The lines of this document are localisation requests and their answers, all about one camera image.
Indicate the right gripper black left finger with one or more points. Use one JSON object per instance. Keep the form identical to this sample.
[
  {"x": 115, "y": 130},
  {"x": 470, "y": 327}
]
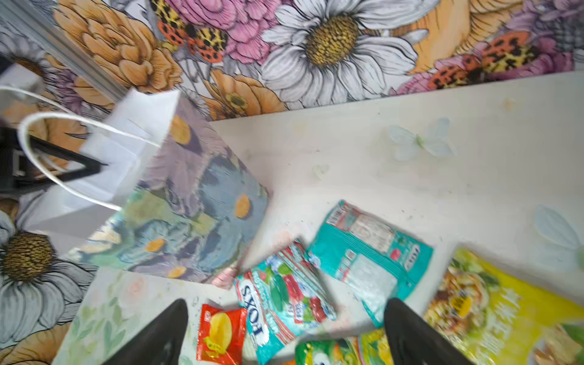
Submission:
[{"x": 160, "y": 342}]

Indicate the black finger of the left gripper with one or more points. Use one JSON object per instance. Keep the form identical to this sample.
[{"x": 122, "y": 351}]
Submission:
[{"x": 39, "y": 153}]

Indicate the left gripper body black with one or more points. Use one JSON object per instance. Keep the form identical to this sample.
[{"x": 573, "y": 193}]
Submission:
[{"x": 14, "y": 164}]

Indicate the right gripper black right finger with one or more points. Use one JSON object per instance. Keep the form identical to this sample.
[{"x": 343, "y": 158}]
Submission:
[{"x": 413, "y": 341}]

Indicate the floral paper gift bag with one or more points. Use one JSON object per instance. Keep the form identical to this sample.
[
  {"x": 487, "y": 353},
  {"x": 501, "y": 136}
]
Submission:
[{"x": 170, "y": 197}]

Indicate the yellow corn chips packet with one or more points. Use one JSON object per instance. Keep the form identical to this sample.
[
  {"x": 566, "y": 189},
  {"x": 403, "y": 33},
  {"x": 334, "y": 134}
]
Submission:
[{"x": 495, "y": 318}]

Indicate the green yellow Fox's packet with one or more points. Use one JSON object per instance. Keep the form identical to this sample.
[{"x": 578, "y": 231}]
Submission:
[{"x": 370, "y": 348}]

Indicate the small red lemon sachet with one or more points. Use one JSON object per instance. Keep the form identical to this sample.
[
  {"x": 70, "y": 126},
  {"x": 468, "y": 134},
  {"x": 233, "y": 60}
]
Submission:
[{"x": 221, "y": 335}]

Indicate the teal Fox's candy packet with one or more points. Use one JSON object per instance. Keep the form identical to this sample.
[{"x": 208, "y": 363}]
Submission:
[{"x": 377, "y": 261}]

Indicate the green red Fox's packet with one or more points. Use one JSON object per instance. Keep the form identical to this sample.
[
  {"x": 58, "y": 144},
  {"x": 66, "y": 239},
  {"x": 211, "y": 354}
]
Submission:
[{"x": 284, "y": 299}]

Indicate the left corner aluminium post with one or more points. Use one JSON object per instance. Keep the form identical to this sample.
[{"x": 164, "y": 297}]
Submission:
[{"x": 26, "y": 18}]

